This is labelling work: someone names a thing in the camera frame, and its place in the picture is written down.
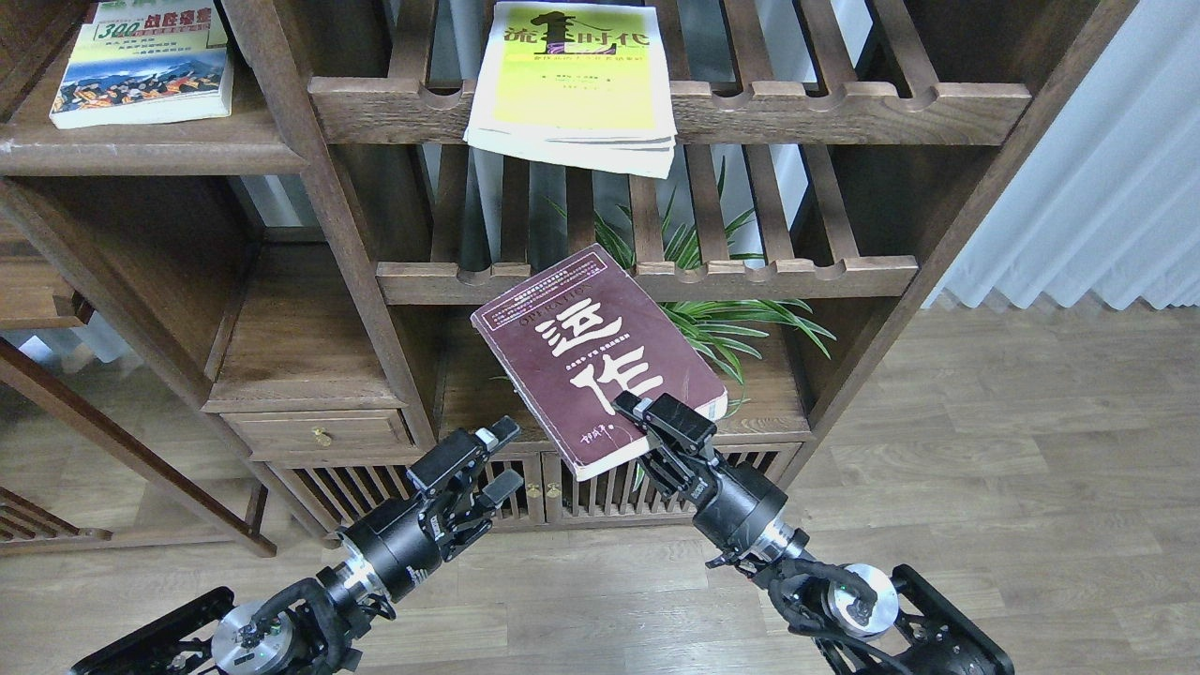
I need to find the green spider plant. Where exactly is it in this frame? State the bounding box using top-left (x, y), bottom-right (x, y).
top-left (589, 203), bottom-right (834, 417)

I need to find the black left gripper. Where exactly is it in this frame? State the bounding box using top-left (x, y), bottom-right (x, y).
top-left (328, 417), bottom-right (524, 607)

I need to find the white pleated curtain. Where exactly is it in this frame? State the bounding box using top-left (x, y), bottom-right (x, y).
top-left (934, 1), bottom-right (1199, 310)

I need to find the dark maroon cover book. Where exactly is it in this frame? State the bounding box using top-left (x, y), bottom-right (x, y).
top-left (472, 244), bottom-right (728, 480)

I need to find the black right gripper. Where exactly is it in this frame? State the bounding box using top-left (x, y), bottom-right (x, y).
top-left (612, 392), bottom-right (806, 568)

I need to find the dark wooden bookshelf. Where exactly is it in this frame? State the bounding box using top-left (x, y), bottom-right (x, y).
top-left (2, 1), bottom-right (1135, 533)

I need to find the colourful mountain cover book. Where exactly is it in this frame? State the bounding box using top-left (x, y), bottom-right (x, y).
top-left (49, 1), bottom-right (234, 129)

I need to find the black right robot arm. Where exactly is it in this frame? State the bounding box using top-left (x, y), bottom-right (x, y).
top-left (614, 392), bottom-right (1014, 674)

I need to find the yellow green cover book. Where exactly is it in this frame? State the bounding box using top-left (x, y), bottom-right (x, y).
top-left (464, 1), bottom-right (677, 179)

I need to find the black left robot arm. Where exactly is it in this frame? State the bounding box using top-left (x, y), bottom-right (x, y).
top-left (72, 417), bottom-right (523, 674)

